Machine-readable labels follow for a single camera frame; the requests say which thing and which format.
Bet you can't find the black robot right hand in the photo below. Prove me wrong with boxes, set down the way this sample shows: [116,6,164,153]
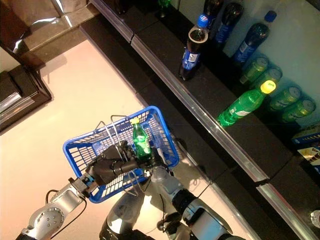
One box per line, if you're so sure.
[137,139,170,174]

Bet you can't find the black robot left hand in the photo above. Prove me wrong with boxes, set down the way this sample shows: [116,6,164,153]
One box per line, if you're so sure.
[85,140,139,186]

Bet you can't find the green soda bottle yellow cap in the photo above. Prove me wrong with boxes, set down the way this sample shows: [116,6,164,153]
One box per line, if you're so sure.
[216,79,278,129]
[129,118,152,161]

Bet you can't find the blue plastic shopping basket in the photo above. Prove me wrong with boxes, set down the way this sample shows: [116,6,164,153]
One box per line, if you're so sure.
[62,104,180,205]

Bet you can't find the cola bottle blue label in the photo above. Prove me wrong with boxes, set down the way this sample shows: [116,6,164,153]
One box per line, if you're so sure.
[202,0,225,19]
[231,11,277,66]
[178,13,210,82]
[214,2,245,48]

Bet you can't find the dark brown shelf unit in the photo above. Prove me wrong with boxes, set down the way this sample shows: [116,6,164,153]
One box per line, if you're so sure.
[0,0,88,135]

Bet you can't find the blue cookie box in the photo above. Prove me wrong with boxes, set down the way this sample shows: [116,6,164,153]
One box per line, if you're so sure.
[297,146,320,174]
[291,124,320,146]

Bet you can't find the black cable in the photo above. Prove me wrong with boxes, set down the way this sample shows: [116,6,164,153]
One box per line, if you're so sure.
[44,189,88,237]

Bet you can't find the black shelf board clear rail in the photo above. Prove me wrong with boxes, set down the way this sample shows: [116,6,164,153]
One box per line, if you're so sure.
[79,14,303,240]
[88,0,320,240]

